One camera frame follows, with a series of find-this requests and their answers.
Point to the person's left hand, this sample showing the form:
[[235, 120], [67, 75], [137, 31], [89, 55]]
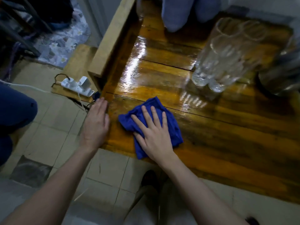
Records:
[[95, 128]]

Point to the person's right hand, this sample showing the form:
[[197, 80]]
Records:
[[155, 140]]

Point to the blue cleaning cloth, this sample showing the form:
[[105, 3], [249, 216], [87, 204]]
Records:
[[127, 121]]

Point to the steel kettle black handle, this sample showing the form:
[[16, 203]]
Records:
[[281, 72]]

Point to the person's right forearm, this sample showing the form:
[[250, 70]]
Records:
[[199, 199]]

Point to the person's left forearm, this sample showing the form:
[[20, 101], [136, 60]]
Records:
[[46, 194]]

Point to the person's grey trousers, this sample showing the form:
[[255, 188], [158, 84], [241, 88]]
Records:
[[145, 208]]

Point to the dark phone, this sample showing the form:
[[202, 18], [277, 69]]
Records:
[[96, 96]]

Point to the dark blue slipper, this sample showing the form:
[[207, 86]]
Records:
[[150, 179], [252, 221]]

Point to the white charger plug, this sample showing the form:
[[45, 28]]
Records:
[[84, 83]]

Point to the white power strip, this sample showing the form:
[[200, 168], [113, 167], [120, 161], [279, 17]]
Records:
[[70, 85]]

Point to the glossy wooden table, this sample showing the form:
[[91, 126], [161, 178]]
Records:
[[222, 142]]

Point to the low wooden bench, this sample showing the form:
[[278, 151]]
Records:
[[77, 60]]

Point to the floral floor mat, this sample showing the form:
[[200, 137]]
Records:
[[63, 42]]

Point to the white counter cart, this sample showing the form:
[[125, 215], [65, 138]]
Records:
[[100, 14]]

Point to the black bag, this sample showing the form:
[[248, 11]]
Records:
[[56, 11]]

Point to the metal stove stand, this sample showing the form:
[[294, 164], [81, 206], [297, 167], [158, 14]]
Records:
[[25, 25]]

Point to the stack of blue bowls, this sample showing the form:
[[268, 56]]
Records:
[[207, 10], [175, 16]]

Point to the light wooden rail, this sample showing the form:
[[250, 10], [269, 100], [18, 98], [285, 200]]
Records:
[[110, 42]]

